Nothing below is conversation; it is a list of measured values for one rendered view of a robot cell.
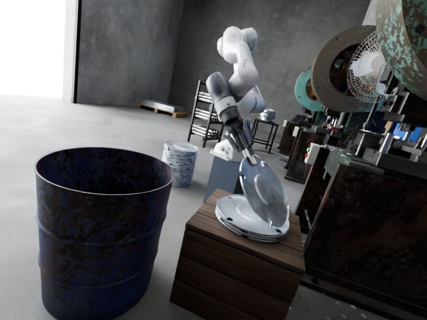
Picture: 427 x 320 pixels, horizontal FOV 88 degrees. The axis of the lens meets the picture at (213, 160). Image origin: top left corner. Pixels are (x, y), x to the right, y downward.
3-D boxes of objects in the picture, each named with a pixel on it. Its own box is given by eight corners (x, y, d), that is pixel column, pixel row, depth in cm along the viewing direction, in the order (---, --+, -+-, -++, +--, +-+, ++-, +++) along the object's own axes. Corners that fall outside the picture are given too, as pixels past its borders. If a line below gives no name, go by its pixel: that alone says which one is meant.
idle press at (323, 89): (274, 180, 261) (328, 16, 214) (277, 162, 353) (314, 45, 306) (424, 227, 225) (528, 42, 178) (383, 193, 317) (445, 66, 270)
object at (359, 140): (332, 150, 116) (342, 124, 112) (326, 145, 129) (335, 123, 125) (384, 163, 111) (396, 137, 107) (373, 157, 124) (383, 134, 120)
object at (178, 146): (178, 153, 171) (179, 152, 171) (157, 141, 189) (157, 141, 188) (204, 152, 193) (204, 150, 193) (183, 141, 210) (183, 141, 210)
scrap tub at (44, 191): (0, 298, 73) (-7, 161, 60) (97, 232, 112) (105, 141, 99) (108, 356, 64) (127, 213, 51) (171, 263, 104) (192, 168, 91)
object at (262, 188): (293, 237, 83) (295, 237, 83) (241, 212, 69) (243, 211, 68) (281, 175, 102) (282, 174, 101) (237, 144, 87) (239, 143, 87)
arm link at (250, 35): (237, 77, 134) (232, 49, 135) (264, 68, 128) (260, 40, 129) (227, 63, 116) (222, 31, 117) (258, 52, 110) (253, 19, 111)
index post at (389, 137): (380, 152, 100) (389, 131, 97) (377, 151, 102) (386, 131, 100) (387, 153, 99) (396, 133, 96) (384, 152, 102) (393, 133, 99)
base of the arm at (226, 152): (204, 152, 133) (210, 129, 129) (220, 149, 149) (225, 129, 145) (237, 164, 123) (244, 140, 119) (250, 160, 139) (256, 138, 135)
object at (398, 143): (393, 147, 108) (396, 138, 107) (379, 143, 122) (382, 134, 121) (413, 152, 106) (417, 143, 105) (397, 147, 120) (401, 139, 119)
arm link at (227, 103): (225, 94, 87) (230, 106, 86) (241, 98, 97) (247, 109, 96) (204, 112, 94) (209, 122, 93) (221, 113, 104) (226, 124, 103)
